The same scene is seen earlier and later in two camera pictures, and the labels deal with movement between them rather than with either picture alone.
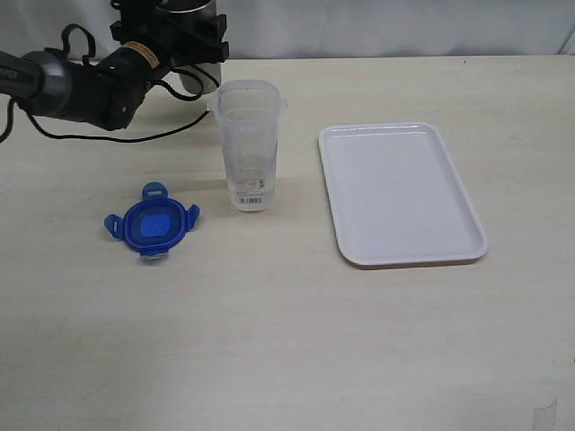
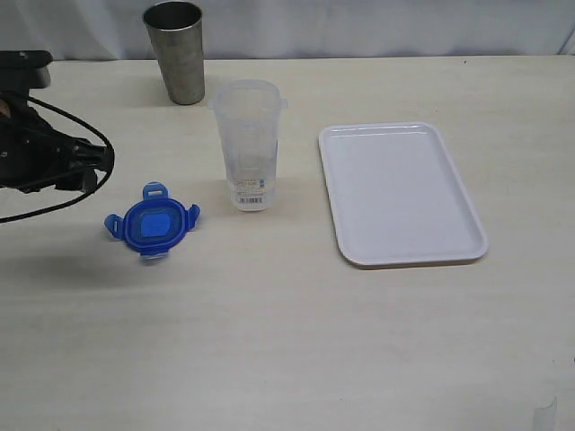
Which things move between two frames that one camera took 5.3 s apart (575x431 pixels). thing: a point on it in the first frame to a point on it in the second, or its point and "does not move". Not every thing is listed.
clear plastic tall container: [249, 114] does not move
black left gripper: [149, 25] to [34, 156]
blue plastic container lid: [154, 225] does not move
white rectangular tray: [396, 196] does not move
